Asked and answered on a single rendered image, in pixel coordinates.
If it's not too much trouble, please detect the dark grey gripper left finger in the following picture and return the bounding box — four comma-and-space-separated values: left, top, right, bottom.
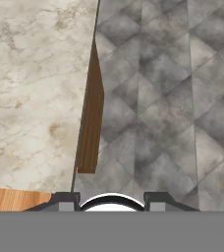
25, 191, 82, 213

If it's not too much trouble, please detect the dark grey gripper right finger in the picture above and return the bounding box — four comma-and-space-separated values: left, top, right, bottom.
143, 191, 200, 213

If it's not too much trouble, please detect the brown wooden drawer front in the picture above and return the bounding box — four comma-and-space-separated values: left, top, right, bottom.
76, 38, 105, 174

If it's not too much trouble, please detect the white and black round object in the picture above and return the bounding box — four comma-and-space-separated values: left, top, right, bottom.
80, 192, 146, 213

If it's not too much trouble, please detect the light wooden board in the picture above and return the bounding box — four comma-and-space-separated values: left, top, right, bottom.
0, 186, 52, 213

